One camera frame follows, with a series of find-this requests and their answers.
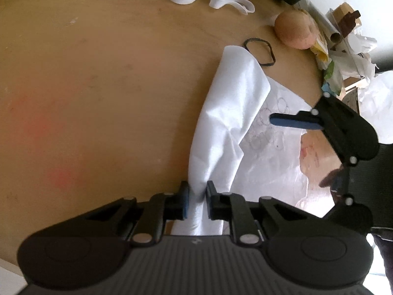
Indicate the yellow wrapper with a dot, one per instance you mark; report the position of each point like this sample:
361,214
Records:
321,50

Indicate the coloured sticky notes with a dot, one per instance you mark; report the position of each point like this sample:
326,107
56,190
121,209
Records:
333,80

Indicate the black rubber band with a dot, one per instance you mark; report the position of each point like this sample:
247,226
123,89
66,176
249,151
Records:
259,39

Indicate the white shopping bag red print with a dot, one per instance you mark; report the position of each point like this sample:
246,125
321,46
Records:
227,113

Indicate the white plastic sheet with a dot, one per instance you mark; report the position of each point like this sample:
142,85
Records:
377,104

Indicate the dark brown object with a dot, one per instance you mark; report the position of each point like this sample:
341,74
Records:
350,23

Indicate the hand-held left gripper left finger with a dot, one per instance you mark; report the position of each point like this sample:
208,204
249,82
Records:
185,202

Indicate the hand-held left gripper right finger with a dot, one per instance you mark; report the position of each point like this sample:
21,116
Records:
210,202

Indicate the crumpled white paper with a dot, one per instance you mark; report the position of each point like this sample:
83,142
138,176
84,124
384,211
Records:
356,55

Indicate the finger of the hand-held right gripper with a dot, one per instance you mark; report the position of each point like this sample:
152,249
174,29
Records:
285,120

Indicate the cardboard tube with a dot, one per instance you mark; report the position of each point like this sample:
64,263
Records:
335,37

